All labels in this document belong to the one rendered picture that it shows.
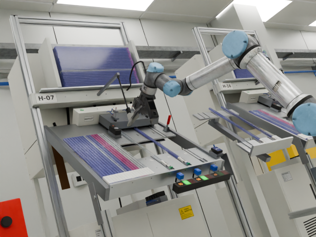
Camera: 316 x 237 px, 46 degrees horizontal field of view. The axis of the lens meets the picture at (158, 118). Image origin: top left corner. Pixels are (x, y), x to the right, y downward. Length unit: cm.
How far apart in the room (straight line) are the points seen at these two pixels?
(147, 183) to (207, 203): 278
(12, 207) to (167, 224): 85
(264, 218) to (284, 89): 96
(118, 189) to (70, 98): 80
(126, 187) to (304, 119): 76
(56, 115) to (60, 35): 210
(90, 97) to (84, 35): 223
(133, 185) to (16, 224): 49
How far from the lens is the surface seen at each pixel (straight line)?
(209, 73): 178
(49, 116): 231
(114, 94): 235
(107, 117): 219
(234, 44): 156
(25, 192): 353
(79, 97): 224
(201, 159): 196
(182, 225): 212
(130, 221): 195
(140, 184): 166
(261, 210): 223
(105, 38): 454
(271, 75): 151
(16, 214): 157
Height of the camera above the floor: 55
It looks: 14 degrees up
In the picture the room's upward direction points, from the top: 18 degrees counter-clockwise
